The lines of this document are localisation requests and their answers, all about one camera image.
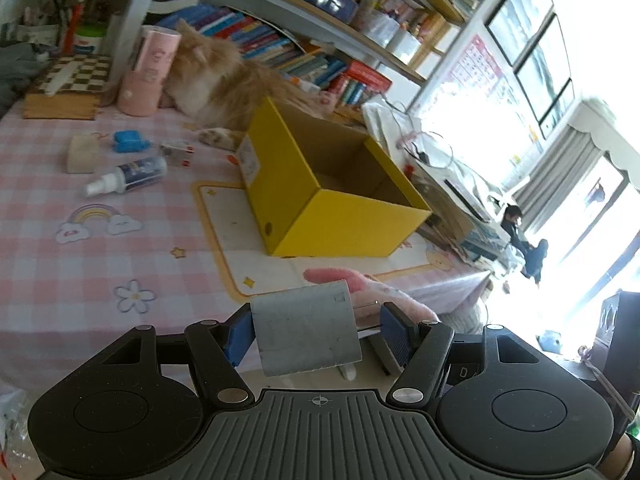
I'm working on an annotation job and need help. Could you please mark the pink cylindrical container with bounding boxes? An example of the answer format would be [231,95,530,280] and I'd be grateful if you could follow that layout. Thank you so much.
[117,24,182,117]

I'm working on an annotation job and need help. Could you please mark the pen holder with pens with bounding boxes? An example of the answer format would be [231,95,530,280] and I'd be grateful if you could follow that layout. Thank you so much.
[14,0,77,47]

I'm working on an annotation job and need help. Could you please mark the small blue plush toy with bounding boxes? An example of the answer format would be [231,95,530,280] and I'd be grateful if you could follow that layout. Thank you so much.
[539,329,564,354]

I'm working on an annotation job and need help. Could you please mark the pink plush toy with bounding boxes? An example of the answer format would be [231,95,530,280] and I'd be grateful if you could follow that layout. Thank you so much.
[303,267,441,324]

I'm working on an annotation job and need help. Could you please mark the wall poster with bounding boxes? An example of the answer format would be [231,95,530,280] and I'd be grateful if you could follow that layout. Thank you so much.
[439,34,506,111]

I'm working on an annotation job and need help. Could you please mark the beige block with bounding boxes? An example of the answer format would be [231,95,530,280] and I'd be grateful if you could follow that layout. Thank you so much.
[66,134,102,175]

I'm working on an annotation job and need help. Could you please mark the small printed box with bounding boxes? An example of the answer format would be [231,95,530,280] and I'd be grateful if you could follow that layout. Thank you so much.
[159,140,195,166]

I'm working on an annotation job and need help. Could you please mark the white oblong case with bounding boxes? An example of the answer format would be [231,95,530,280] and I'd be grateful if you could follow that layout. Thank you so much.
[45,62,76,97]

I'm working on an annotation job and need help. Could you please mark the wooden chess box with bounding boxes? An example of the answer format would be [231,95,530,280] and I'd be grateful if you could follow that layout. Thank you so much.
[22,53,114,121]

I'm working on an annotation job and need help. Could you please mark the blue tissue box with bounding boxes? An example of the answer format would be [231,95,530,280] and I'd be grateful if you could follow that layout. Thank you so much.
[303,0,360,24]

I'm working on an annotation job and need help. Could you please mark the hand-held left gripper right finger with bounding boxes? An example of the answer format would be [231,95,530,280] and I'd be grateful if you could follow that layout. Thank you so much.
[380,301,563,408]

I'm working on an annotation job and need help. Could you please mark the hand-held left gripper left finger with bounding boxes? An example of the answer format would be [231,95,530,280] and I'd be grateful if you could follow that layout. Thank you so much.
[75,304,256,408]

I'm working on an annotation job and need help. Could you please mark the white bookshelf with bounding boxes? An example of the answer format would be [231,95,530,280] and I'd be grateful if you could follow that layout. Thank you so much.
[110,0,501,126]

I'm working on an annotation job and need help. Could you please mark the white storage container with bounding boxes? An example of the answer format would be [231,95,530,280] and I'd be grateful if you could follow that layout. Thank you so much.
[387,27,421,64]

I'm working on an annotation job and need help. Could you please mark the orange fluffy cat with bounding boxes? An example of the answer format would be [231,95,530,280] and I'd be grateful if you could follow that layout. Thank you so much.
[162,18,327,151]

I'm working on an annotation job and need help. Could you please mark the black speaker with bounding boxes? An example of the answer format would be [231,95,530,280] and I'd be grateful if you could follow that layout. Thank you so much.
[597,289,640,362]

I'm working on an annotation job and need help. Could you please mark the white jar green lid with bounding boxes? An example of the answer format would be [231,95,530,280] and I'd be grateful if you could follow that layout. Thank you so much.
[73,23,109,56]

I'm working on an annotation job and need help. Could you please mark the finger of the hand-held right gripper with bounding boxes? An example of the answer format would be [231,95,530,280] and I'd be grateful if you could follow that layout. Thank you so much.
[369,335,403,376]

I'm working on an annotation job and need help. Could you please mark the grey cloth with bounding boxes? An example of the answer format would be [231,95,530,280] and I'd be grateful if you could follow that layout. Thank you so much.
[0,41,52,117]

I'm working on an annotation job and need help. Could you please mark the clear blue spray bottle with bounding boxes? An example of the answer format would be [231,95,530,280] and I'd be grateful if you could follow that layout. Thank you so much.
[84,155,168,197]

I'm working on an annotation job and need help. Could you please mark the clear container with pens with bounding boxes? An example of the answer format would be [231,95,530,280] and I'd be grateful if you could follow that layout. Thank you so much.
[357,9,401,46]

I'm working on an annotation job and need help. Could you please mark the grey curtain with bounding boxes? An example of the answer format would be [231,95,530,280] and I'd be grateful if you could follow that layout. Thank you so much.
[514,99,637,232]

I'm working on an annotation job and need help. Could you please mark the small blue plastic object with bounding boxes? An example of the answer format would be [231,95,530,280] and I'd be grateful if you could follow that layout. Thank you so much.
[112,129,151,154]

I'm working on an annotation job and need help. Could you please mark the white plastic bag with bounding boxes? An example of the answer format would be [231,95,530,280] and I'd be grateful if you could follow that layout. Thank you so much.
[362,99,502,222]

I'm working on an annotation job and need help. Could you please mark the thick red book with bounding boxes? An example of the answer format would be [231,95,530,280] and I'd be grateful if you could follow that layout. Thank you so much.
[344,59,394,94]

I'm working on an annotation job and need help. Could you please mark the yellow cardboard box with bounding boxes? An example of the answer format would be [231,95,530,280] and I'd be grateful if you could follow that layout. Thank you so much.
[238,97,434,259]

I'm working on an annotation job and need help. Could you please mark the person's right forearm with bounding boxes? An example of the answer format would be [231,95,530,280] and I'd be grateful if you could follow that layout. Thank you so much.
[602,432,640,480]

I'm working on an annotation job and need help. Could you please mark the black picture frame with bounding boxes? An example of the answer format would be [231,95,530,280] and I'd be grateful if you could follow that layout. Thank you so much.
[514,13,576,124]
[485,0,557,67]

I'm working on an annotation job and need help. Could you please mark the white rectangular box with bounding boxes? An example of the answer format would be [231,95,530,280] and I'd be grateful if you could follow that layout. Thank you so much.
[251,280,363,378]

